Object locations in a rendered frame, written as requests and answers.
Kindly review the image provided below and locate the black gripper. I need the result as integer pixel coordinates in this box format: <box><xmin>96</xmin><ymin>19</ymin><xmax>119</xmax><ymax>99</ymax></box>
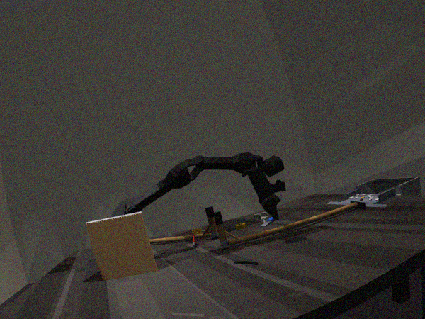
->
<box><xmin>254</xmin><ymin>179</ymin><xmax>281</xmax><ymax>220</ymax></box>

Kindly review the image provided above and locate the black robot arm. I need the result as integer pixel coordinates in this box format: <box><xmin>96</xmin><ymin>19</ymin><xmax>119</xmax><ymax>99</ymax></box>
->
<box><xmin>112</xmin><ymin>152</ymin><xmax>285</xmax><ymax>217</ymax></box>

